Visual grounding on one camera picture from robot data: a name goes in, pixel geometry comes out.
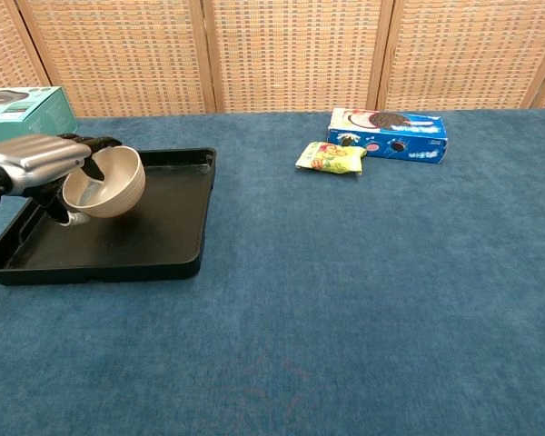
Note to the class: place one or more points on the teal product box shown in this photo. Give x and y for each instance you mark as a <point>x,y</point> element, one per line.
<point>41,113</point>

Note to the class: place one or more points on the yellow green snack packet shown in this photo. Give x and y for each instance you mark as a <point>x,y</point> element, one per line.
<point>331,159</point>

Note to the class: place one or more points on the black square plastic tray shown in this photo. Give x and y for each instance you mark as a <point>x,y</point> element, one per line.
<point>154,236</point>

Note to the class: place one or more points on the blue Oreo cookie box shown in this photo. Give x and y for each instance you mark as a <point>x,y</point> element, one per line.
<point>413,136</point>

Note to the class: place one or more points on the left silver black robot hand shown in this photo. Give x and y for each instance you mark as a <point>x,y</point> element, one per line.
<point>36,156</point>

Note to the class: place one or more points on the beige ribbed bowl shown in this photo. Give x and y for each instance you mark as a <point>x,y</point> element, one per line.
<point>118,191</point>

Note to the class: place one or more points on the blue table cloth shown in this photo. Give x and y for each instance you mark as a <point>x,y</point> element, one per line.
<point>300,318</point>

